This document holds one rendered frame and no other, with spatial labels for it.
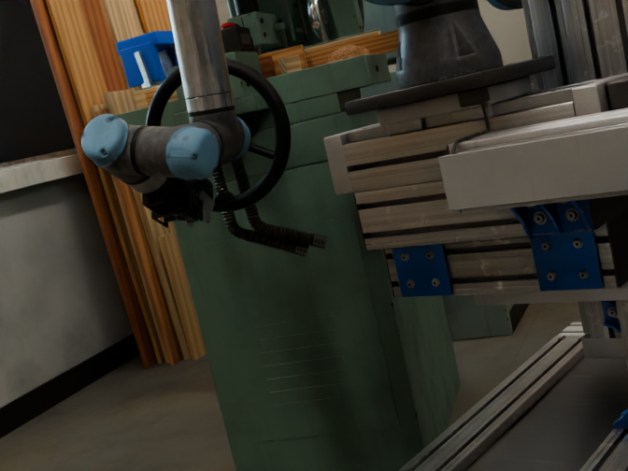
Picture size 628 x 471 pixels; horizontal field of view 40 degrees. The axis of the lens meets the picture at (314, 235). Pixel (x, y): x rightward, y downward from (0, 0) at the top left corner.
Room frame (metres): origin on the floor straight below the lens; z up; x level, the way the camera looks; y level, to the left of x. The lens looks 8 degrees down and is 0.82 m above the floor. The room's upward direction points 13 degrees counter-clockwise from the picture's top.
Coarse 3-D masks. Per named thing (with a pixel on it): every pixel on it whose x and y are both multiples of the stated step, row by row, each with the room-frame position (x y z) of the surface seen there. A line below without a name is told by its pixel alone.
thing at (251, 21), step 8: (240, 16) 1.92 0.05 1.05; (248, 16) 1.92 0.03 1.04; (256, 16) 1.91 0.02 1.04; (264, 16) 1.96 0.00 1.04; (272, 16) 2.01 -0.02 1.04; (240, 24) 1.92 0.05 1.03; (248, 24) 1.92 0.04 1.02; (256, 24) 1.91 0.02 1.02; (264, 24) 1.95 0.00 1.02; (272, 24) 2.00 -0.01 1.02; (256, 32) 1.91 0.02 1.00; (264, 32) 1.93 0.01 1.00; (272, 32) 1.99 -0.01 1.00; (256, 40) 1.92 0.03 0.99; (264, 40) 1.93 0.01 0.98; (272, 40) 1.98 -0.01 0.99; (280, 40) 2.03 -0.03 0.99; (256, 48) 1.96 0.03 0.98; (264, 48) 2.03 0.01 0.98
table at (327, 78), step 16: (336, 64) 1.75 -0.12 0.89; (352, 64) 1.74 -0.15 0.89; (368, 64) 1.73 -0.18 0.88; (384, 64) 1.89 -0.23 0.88; (272, 80) 1.79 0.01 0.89; (288, 80) 1.78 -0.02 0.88; (304, 80) 1.77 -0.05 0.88; (320, 80) 1.76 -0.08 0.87; (336, 80) 1.75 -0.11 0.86; (352, 80) 1.74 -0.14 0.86; (368, 80) 1.73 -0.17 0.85; (384, 80) 1.85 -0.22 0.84; (256, 96) 1.71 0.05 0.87; (288, 96) 1.78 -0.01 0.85; (304, 96) 1.77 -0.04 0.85; (128, 112) 1.89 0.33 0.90; (144, 112) 1.88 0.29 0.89; (176, 112) 1.86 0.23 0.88; (240, 112) 1.71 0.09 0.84
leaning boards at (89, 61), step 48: (48, 0) 3.30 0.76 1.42; (96, 0) 3.61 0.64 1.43; (144, 0) 3.87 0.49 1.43; (48, 48) 3.26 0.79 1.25; (96, 48) 3.52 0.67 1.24; (96, 96) 3.38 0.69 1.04; (96, 192) 3.27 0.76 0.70; (144, 240) 3.24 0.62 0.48; (144, 288) 3.26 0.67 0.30; (144, 336) 3.27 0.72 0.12; (192, 336) 3.20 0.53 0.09
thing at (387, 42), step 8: (392, 32) 1.87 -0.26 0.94; (360, 40) 1.89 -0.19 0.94; (368, 40) 1.88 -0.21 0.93; (376, 40) 1.88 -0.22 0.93; (384, 40) 1.87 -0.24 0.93; (392, 40) 1.87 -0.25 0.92; (328, 48) 1.91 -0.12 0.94; (336, 48) 1.90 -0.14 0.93; (368, 48) 1.88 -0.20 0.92; (376, 48) 1.88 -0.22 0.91; (384, 48) 1.87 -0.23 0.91; (392, 48) 1.87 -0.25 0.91; (312, 56) 1.92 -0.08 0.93; (320, 56) 1.92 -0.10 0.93; (312, 64) 1.92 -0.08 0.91; (320, 64) 1.92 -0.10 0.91; (152, 96) 2.04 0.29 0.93
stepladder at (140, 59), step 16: (160, 32) 2.79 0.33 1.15; (128, 48) 2.81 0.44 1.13; (144, 48) 2.77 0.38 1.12; (160, 48) 2.86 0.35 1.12; (128, 64) 2.80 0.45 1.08; (144, 64) 2.77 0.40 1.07; (160, 64) 2.78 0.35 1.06; (176, 64) 2.91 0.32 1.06; (128, 80) 2.81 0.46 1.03; (144, 80) 2.77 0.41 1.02; (160, 80) 2.80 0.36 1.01
